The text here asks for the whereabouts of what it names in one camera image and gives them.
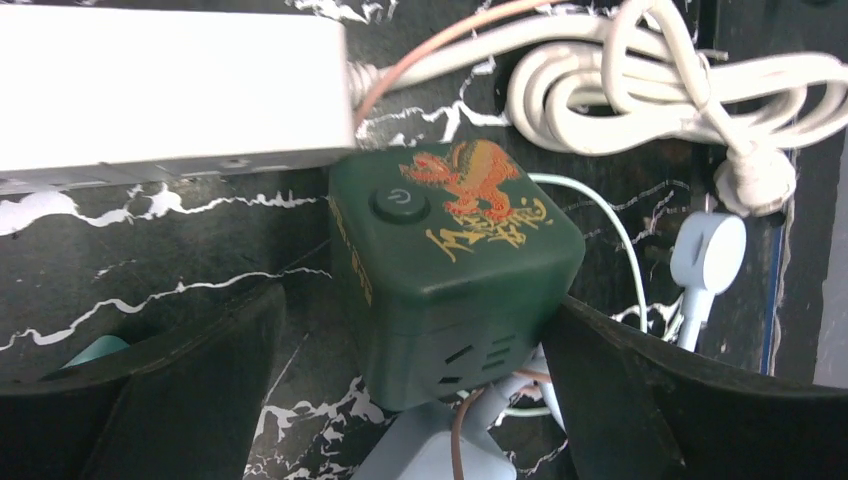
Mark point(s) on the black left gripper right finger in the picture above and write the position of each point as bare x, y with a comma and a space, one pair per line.
636, 407

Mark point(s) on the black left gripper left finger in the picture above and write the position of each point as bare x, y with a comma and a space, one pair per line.
183, 404

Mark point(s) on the teal small adapter plug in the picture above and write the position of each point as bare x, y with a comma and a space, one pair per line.
101, 347

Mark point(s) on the green and yellow adapter stack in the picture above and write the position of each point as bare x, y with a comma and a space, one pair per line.
448, 260

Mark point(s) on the light blue socket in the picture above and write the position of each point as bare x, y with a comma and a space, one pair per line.
418, 446

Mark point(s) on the small white usb socket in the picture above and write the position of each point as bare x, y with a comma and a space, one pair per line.
99, 96

